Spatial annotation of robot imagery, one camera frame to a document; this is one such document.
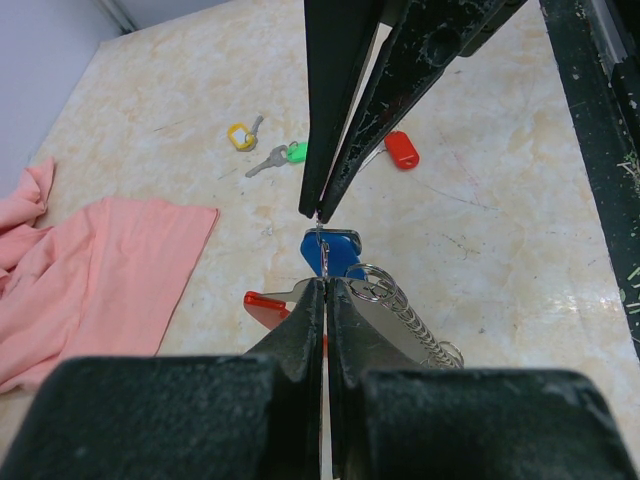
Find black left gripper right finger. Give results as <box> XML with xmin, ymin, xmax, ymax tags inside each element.
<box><xmin>326</xmin><ymin>279</ymin><xmax>636</xmax><ymax>479</ymax></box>

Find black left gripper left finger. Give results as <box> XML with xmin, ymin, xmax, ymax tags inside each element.
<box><xmin>1</xmin><ymin>279</ymin><xmax>325</xmax><ymax>479</ymax></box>

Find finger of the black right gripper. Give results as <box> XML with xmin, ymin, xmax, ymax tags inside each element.
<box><xmin>318</xmin><ymin>1</ymin><xmax>523</xmax><ymax>223</ymax></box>
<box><xmin>299</xmin><ymin>0</ymin><xmax>398</xmax><ymax>216</ymax></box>

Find blue key tag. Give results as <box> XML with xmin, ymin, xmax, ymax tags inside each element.
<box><xmin>300</xmin><ymin>229</ymin><xmax>360</xmax><ymax>277</ymax></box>

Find black-headed key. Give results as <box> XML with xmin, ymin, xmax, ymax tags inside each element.
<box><xmin>300</xmin><ymin>228</ymin><xmax>362</xmax><ymax>255</ymax></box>

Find silver keys on yellow tag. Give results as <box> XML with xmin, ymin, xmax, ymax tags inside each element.
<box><xmin>249</xmin><ymin>115</ymin><xmax>264</xmax><ymax>137</ymax></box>

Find red key tag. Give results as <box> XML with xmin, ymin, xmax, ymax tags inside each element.
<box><xmin>384</xmin><ymin>131</ymin><xmax>420</xmax><ymax>170</ymax></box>

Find silver key on red tag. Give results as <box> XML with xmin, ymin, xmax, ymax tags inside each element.
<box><xmin>357</xmin><ymin>148</ymin><xmax>386</xmax><ymax>173</ymax></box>

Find green key tag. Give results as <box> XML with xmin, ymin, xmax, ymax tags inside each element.
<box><xmin>287</xmin><ymin>141</ymin><xmax>308</xmax><ymax>164</ymax></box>

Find yellow key tag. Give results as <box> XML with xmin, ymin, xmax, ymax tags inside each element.
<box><xmin>227</xmin><ymin>123</ymin><xmax>256</xmax><ymax>152</ymax></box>

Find silver key on green tag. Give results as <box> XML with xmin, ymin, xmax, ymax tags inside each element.
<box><xmin>245</xmin><ymin>145</ymin><xmax>289</xmax><ymax>178</ymax></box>

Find pink cloth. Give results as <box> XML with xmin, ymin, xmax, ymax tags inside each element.
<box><xmin>1</xmin><ymin>160</ymin><xmax>219</xmax><ymax>392</ymax></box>

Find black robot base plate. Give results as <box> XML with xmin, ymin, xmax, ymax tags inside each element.
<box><xmin>540</xmin><ymin>1</ymin><xmax>639</xmax><ymax>348</ymax></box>

